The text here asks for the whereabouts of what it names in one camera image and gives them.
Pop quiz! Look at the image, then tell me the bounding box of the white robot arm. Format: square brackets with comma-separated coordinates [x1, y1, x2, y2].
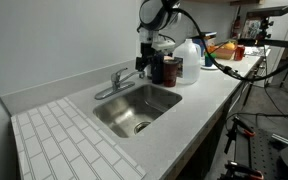
[135, 0, 181, 71]

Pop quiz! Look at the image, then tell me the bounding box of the orange black clamp left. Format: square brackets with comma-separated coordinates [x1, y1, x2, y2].
[223, 116, 256, 155]

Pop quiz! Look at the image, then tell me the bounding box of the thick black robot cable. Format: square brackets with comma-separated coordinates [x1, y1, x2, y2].
[170, 6, 288, 83]

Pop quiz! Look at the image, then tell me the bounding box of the white tile mat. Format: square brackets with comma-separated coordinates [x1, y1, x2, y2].
[11, 98, 146, 180]

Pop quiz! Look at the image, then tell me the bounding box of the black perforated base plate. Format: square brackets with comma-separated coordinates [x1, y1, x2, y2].
[234, 127, 285, 180]

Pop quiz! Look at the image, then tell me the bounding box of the orange black clamp right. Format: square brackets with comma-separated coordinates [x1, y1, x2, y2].
[218, 161, 264, 180]

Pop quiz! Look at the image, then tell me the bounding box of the dark blue bottle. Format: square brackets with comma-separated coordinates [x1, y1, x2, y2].
[151, 54, 164, 84]

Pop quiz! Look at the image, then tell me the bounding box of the blue box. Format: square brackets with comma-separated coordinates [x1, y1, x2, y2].
[193, 32, 217, 56]

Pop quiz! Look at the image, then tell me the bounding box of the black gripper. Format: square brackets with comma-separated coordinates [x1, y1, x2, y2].
[135, 43, 155, 71]

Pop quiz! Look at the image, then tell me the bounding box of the translucent plastic jug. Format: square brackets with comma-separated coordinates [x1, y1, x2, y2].
[173, 39, 200, 84]

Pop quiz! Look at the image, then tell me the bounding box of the red can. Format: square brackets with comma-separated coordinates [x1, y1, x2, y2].
[234, 45, 245, 61]

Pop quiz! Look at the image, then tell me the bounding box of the stainless steel sink basin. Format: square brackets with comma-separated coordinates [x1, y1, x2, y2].
[93, 85, 182, 138]

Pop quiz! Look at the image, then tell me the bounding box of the orange black clamp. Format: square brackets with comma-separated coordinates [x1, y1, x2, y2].
[223, 116, 256, 155]
[218, 161, 264, 180]

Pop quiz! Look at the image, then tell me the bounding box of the dark red tumbler cup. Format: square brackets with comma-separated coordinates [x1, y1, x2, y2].
[163, 60, 178, 87]

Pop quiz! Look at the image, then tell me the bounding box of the green cup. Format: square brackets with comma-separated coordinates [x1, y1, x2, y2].
[205, 54, 214, 67]

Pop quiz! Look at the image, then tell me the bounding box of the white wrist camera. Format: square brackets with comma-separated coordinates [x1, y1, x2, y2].
[151, 36, 175, 51]

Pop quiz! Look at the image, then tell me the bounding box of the wooden fruit basket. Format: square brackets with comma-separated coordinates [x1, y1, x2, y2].
[214, 42, 236, 60]

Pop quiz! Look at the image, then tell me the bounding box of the black camera tripod stand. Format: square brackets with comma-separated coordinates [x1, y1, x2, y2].
[237, 5, 288, 101]

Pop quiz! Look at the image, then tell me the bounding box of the chrome sink faucet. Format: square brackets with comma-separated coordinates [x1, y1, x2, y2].
[94, 68, 145, 100]

